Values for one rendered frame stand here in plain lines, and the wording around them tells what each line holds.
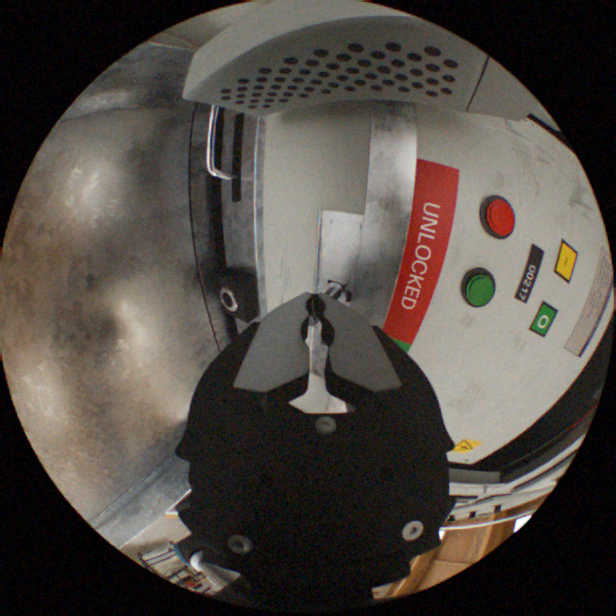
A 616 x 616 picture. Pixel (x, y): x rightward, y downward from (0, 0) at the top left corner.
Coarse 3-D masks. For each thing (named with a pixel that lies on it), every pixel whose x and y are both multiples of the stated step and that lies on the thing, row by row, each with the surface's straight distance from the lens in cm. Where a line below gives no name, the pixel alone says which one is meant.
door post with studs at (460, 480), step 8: (456, 472) 55; (464, 472) 56; (472, 472) 58; (480, 472) 61; (488, 472) 63; (496, 472) 66; (456, 480) 54; (464, 480) 56; (472, 480) 58; (480, 480) 60; (488, 480) 63; (496, 480) 65; (456, 488) 55; (464, 488) 57; (472, 488) 58; (480, 488) 60; (488, 488) 63; (496, 488) 66; (504, 488) 70; (512, 488) 75
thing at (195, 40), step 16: (256, 0) 30; (272, 0) 29; (208, 16) 32; (224, 16) 32; (240, 16) 31; (160, 32) 33; (176, 32) 35; (192, 32) 34; (208, 32) 34; (192, 48) 32
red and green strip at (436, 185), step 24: (432, 168) 16; (432, 192) 16; (456, 192) 16; (432, 216) 16; (408, 240) 16; (432, 240) 16; (408, 264) 16; (432, 264) 16; (408, 288) 17; (432, 288) 17; (408, 312) 18; (408, 336) 19
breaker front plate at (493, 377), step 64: (320, 128) 19; (448, 128) 18; (512, 128) 21; (320, 192) 17; (512, 192) 18; (576, 192) 25; (320, 256) 18; (448, 256) 16; (512, 256) 18; (448, 320) 18; (512, 320) 21; (576, 320) 28; (320, 384) 29; (448, 384) 24; (512, 384) 27
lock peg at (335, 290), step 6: (330, 282) 18; (336, 282) 18; (324, 288) 18; (330, 288) 17; (336, 288) 17; (342, 288) 17; (330, 294) 16; (336, 294) 17; (342, 294) 18; (348, 294) 18; (342, 300) 18; (348, 300) 18; (312, 306) 14; (312, 312) 14; (312, 318) 14; (312, 324) 14
